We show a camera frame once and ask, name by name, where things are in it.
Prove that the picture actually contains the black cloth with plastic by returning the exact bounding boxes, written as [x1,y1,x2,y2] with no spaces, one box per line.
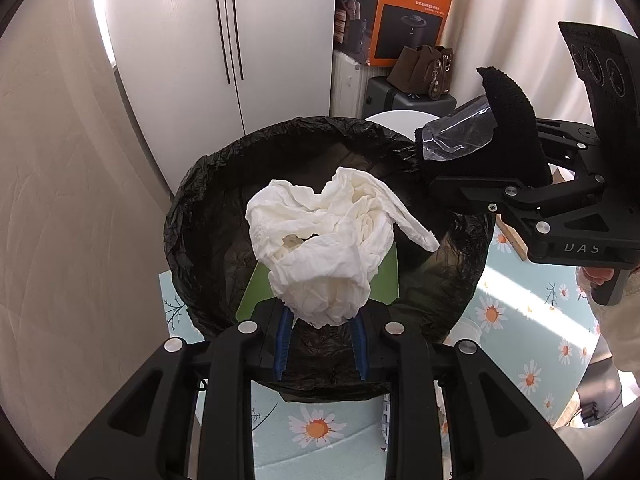
[416,66,552,188]

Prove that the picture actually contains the long white tissue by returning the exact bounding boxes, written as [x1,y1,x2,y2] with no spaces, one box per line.
[245,167,439,328]

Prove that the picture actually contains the cartoon ice cream plastic cup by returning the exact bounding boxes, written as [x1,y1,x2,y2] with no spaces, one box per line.
[444,316,482,346]

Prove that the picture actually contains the black lined trash bin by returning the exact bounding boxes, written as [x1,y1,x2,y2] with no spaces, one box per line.
[164,117,495,403]

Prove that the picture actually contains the person right hand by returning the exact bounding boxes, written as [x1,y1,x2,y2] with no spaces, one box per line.
[576,266,615,306]

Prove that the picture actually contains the wooden cutting board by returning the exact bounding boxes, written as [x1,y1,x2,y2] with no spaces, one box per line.
[495,214,528,261]

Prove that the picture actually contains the white round chair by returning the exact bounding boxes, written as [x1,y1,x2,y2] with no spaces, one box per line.
[366,110,437,141]

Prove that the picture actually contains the brown leather bag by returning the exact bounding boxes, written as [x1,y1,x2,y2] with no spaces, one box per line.
[387,44,454,100]

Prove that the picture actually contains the beige curtain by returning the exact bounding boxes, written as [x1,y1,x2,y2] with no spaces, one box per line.
[1,0,169,469]

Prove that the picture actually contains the black suitcase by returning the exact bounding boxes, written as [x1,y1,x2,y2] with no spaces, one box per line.
[361,76,457,118]

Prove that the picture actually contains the white radiator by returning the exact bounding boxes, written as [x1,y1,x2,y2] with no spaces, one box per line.
[330,50,370,118]

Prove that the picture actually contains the orange Philips cardboard box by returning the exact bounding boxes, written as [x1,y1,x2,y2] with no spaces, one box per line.
[334,0,452,67]

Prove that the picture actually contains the white double door cabinet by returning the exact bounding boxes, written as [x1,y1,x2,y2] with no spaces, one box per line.
[107,0,335,188]

